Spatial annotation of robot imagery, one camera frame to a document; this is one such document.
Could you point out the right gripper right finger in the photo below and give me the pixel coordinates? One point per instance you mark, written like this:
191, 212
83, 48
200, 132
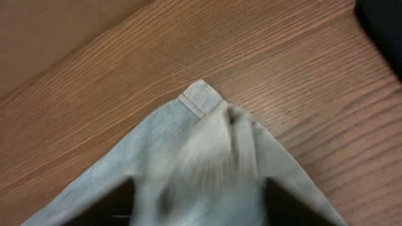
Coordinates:
284, 209

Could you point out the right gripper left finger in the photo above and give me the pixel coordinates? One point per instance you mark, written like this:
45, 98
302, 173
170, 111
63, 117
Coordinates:
114, 209

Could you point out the light blue denim shorts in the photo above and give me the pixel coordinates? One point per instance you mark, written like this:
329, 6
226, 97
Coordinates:
197, 160

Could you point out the black garment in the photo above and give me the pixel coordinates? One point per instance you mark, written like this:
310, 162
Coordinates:
381, 20

